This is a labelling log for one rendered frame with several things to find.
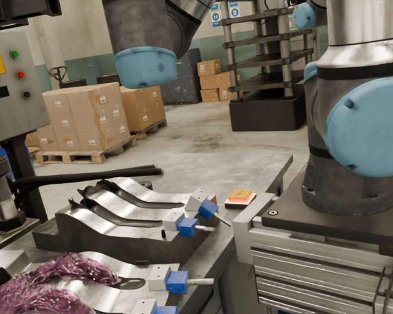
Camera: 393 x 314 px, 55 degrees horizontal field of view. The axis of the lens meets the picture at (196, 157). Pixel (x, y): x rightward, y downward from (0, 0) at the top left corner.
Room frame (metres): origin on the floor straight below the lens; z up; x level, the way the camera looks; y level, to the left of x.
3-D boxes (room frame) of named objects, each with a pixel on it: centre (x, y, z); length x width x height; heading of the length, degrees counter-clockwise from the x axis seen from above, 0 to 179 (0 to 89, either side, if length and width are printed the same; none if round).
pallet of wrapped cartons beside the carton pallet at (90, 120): (5.25, 1.53, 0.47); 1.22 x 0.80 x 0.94; 61
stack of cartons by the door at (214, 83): (7.87, -0.74, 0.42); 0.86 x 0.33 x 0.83; 57
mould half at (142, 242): (1.02, 0.24, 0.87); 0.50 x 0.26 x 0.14; 60
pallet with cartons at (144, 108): (6.17, 1.10, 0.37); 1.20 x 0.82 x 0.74; 65
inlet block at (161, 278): (0.67, 0.07, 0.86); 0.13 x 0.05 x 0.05; 77
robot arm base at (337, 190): (0.57, -0.24, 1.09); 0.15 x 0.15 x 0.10
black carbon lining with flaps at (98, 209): (1.01, 0.24, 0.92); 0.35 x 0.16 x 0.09; 60
